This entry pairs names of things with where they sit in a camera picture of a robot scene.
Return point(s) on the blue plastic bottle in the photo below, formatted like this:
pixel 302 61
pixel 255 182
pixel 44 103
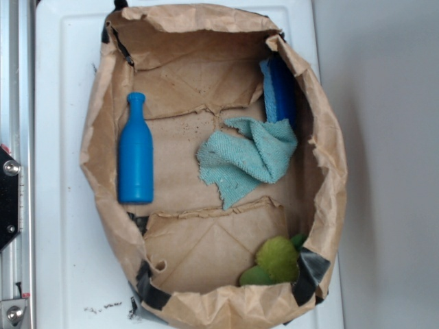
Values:
pixel 136 156

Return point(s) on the light teal terry cloth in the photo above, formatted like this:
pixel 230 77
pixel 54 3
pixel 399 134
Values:
pixel 238 164

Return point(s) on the blue sponge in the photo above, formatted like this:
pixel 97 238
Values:
pixel 279 90

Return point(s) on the brown paper bag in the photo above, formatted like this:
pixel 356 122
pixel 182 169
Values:
pixel 183 254

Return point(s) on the green plush toy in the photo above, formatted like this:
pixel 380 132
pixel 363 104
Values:
pixel 275 262

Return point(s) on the black mounting bracket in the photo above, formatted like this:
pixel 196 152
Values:
pixel 9 197

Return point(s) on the aluminium frame rail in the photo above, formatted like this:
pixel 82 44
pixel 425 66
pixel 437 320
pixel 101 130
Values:
pixel 18 306

